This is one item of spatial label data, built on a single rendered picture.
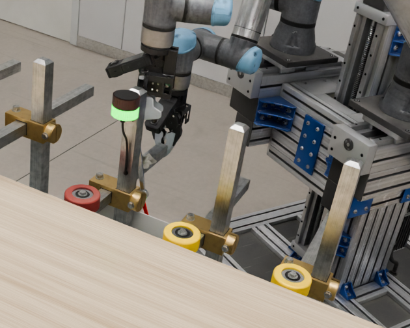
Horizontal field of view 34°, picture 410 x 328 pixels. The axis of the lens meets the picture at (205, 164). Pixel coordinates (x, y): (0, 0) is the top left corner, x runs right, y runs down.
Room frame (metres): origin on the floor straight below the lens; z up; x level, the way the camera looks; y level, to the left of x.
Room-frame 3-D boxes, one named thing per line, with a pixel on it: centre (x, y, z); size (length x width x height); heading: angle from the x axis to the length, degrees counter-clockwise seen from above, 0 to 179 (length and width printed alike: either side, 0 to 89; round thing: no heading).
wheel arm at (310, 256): (1.27, -0.28, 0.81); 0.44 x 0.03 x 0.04; 161
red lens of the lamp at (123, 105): (1.32, 0.19, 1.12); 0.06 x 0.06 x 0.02
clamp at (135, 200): (1.37, 0.20, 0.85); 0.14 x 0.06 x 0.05; 71
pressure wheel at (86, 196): (1.25, 0.26, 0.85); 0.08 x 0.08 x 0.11
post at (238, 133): (1.28, -0.06, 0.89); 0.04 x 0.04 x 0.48; 71
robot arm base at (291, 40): (2.13, -0.22, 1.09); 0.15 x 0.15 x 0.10
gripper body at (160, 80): (1.45, 0.15, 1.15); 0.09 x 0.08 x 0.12; 91
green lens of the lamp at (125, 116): (1.32, 0.19, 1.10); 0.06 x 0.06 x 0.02
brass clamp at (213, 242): (1.29, -0.04, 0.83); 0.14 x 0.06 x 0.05; 71
